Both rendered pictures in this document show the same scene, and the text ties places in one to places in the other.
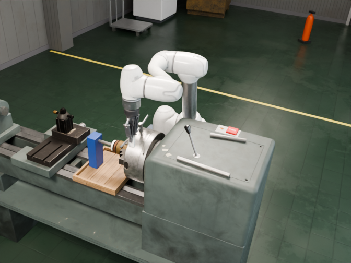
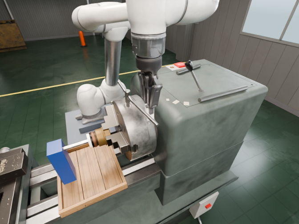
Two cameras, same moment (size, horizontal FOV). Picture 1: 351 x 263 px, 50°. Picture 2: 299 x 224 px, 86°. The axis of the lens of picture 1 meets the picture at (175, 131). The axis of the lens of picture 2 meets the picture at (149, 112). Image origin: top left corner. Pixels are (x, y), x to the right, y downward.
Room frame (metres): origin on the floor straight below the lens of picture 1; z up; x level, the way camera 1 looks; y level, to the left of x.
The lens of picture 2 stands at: (1.29, 0.56, 1.64)
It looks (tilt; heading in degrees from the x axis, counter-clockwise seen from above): 37 degrees down; 312
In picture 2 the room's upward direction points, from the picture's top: straight up
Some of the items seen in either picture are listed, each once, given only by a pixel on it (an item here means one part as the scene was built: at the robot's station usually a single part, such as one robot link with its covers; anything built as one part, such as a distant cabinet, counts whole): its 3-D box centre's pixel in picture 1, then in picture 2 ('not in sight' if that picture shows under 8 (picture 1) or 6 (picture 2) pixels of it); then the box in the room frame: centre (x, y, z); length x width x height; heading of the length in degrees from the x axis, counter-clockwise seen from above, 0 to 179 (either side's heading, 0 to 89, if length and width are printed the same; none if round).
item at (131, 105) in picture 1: (131, 101); (148, 43); (1.60, 0.22, 1.53); 0.09 x 0.09 x 0.06
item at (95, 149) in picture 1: (95, 150); (62, 162); (1.90, 0.49, 1.00); 0.08 x 0.06 x 0.23; 159
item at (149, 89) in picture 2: (130, 127); (151, 91); (1.59, 0.23, 1.39); 0.04 x 0.01 x 0.11; 69
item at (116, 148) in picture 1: (121, 147); (100, 137); (1.83, 0.31, 1.08); 0.09 x 0.09 x 0.09; 69
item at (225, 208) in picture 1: (209, 175); (189, 108); (1.65, -0.21, 1.06); 0.59 x 0.48 x 0.39; 69
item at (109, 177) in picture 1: (109, 168); (89, 168); (1.87, 0.40, 0.88); 0.36 x 0.30 x 0.04; 159
